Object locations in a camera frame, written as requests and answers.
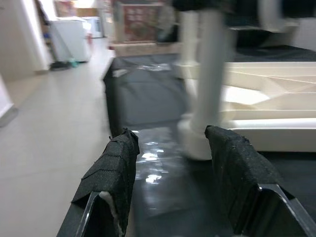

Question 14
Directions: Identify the orange-lidded box with red print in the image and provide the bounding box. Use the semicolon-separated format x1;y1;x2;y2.
113;0;163;44

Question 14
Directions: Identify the white appliance cabinet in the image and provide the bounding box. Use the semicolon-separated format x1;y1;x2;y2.
50;16;92;62

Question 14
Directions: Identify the black tablecloth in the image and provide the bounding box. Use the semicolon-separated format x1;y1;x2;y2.
56;46;316;237

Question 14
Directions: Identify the beige low platform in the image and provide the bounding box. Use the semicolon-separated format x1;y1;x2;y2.
110;40;183;58

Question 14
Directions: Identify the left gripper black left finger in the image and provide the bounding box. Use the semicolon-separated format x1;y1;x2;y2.
71;127;140;237

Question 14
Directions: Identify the clear tape strip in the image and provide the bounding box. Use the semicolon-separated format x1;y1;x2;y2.
112;63;173;77

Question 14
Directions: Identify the white plastic table leg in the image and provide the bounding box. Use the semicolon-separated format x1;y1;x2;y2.
177;11;227;161
179;11;199;69

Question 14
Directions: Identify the clear tape cross patch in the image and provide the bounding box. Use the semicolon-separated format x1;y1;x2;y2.
137;140;188;186

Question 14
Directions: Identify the white plastic children table top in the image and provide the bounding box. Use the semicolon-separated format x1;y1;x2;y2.
176;60;316;161

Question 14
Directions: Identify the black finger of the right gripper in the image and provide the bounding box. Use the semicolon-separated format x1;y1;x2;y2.
172;0;224;12

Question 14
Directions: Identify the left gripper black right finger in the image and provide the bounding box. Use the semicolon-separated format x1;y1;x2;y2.
204;125;296;234

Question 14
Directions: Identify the black round basin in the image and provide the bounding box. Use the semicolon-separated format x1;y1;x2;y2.
234;32;272;48

